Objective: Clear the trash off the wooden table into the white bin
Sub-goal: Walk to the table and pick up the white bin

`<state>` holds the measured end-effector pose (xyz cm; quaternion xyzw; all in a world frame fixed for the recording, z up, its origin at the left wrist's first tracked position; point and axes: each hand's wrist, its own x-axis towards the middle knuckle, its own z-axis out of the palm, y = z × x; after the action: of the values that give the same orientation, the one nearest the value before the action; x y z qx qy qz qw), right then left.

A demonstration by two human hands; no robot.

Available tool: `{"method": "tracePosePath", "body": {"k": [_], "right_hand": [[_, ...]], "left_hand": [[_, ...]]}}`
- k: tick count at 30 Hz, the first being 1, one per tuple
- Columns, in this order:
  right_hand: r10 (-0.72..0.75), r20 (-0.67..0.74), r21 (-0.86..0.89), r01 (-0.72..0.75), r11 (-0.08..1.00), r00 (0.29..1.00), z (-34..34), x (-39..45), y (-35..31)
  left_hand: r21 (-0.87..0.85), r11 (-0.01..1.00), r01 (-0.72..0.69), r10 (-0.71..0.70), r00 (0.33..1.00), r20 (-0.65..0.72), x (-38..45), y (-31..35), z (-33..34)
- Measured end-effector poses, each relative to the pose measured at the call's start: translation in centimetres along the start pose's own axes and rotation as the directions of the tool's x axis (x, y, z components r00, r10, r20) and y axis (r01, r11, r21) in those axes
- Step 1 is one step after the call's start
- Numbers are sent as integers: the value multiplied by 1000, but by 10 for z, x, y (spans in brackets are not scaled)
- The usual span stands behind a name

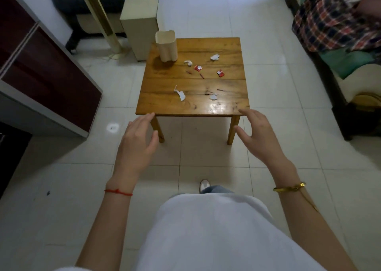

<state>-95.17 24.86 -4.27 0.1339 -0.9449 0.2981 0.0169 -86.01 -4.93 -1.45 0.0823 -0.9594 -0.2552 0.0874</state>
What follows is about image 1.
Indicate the person's right thumb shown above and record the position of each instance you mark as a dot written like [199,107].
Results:
[242,135]

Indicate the person's left thumb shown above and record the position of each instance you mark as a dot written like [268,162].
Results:
[154,141]

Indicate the cream plastic bin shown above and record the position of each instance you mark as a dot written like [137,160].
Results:
[166,45]

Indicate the white shoe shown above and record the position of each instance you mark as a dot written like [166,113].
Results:
[204,185]

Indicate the blue jeans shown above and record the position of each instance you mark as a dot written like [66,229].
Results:
[215,189]

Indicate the cream sofa cushion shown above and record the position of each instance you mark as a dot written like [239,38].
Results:
[361,81]

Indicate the plaid blanket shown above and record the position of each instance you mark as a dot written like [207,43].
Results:
[330,23]

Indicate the dark wood sofa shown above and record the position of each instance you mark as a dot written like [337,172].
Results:
[342,101]

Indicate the white shirt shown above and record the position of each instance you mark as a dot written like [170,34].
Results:
[217,235]

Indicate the tall cream box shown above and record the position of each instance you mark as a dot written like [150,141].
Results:
[140,26]

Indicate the long white paper scrap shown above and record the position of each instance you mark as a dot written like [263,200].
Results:
[180,94]

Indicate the person's right forearm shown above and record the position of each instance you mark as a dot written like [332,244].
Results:
[309,226]

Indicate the red candy wrapper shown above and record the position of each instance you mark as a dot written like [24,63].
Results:
[197,68]
[220,73]

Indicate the person's left hand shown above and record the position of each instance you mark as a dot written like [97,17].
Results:
[134,151]

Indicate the person's left forearm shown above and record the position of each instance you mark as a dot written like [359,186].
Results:
[108,229]

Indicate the white cabinet with maroon doors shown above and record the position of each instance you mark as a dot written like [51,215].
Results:
[44,71]

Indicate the square wooden table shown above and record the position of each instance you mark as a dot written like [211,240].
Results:
[193,83]

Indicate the teal cushion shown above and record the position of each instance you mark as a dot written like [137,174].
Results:
[345,62]

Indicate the person's right hand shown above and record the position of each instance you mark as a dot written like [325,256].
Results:
[263,141]

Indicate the dark grey armchair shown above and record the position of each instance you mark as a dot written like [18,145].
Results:
[74,8]

